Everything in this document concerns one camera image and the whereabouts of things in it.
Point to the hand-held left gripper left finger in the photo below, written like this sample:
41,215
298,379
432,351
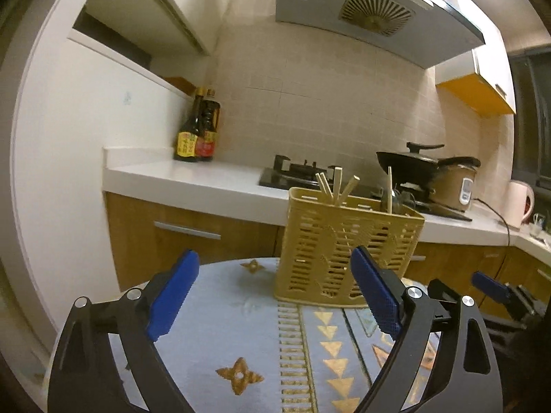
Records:
174,297

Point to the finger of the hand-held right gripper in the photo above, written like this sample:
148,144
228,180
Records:
490,288

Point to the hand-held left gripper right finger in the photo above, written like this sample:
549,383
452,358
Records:
376,292

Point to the tan plastic utensil holder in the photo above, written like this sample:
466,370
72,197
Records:
310,241

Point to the clear plastic spoon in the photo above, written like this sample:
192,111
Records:
402,202
385,202

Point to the blue patterned tablecloth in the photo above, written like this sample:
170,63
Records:
241,318

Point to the drinking glass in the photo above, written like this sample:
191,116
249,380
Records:
537,226

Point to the white electric kettle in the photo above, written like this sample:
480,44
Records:
518,204

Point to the brown rice cooker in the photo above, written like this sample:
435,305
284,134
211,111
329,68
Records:
447,185

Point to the white countertop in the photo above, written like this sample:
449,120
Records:
193,176

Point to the black wok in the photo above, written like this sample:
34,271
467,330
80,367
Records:
400,165

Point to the black gas stove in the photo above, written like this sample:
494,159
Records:
275,178

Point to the yellow label sauce bottle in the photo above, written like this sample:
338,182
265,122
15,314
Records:
187,137

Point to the red label sauce bottle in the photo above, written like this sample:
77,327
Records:
209,137

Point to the grey range hood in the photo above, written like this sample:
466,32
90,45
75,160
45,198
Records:
366,8

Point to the yellow wall cabinet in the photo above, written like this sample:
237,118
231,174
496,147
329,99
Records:
478,90

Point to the white wall cabinet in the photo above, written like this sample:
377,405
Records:
142,17

